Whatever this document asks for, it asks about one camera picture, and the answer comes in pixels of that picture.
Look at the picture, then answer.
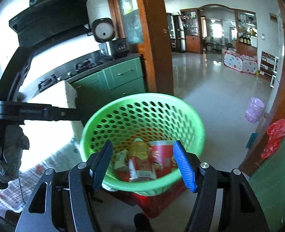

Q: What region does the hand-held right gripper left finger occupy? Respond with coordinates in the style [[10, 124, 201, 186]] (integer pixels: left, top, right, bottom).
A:
[[15, 140, 113, 232]]

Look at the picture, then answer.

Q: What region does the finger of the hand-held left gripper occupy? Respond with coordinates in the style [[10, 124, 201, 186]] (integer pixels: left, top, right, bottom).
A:
[[0, 46, 35, 101], [0, 101, 83, 125]]

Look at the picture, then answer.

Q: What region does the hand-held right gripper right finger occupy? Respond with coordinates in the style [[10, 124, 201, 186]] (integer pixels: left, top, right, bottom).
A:
[[173, 140, 270, 232]]

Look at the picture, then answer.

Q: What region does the red paper cup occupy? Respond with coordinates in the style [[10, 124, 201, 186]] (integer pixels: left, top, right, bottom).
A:
[[149, 140, 179, 173]]

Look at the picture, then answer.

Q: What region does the pink plastic bottle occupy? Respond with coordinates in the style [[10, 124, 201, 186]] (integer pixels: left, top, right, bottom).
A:
[[129, 138, 157, 182]]

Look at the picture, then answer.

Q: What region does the green plastic basket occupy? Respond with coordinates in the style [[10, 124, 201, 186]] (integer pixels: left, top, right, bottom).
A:
[[80, 92, 205, 196]]

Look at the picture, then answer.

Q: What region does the person's left hand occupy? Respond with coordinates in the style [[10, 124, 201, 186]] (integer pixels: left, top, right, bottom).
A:
[[0, 126, 30, 183]]

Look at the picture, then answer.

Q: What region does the printed white tablecloth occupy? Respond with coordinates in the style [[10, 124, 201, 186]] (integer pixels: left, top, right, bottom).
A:
[[0, 80, 85, 214]]

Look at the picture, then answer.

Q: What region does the red plastic stool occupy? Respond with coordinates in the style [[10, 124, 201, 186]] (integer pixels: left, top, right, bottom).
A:
[[130, 181, 186, 218]]

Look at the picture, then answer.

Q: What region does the black gas stove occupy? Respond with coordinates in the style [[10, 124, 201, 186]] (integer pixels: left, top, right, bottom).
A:
[[37, 58, 97, 92]]

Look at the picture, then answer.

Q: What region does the black range hood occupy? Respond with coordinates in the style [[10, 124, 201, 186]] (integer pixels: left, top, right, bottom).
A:
[[9, 0, 91, 47]]

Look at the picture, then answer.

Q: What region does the dark shoe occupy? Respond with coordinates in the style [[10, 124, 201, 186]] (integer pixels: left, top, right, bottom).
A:
[[134, 213, 154, 232]]

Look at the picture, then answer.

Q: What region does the green kitchen cabinet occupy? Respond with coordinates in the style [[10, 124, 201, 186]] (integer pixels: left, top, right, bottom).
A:
[[70, 57, 147, 116]]

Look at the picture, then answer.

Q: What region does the pink bin bag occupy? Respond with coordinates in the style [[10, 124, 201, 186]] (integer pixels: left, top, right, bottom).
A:
[[245, 97, 264, 124]]

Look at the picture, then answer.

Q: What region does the green cupboard door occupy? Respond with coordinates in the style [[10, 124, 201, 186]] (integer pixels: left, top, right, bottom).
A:
[[249, 121, 285, 232]]

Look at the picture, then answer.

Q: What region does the red plastic bag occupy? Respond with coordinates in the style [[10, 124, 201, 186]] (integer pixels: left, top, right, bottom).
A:
[[261, 110, 285, 160]]

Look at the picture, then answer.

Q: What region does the black rice cooker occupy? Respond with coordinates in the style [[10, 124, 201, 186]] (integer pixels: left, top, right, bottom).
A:
[[92, 17, 130, 59]]

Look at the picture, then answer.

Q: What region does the polka dot play tent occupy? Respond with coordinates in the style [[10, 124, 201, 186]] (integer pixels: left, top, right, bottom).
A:
[[223, 51, 258, 74]]

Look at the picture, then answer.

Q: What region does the wooden display cabinet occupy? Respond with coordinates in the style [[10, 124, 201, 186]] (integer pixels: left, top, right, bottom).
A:
[[235, 10, 258, 56], [180, 9, 201, 54]]

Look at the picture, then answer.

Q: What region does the wooden glass-door cabinet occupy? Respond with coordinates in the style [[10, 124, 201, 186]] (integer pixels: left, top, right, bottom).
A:
[[105, 0, 174, 95]]

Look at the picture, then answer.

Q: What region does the low white shelf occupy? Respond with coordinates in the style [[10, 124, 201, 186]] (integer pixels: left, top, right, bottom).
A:
[[260, 51, 278, 78]]

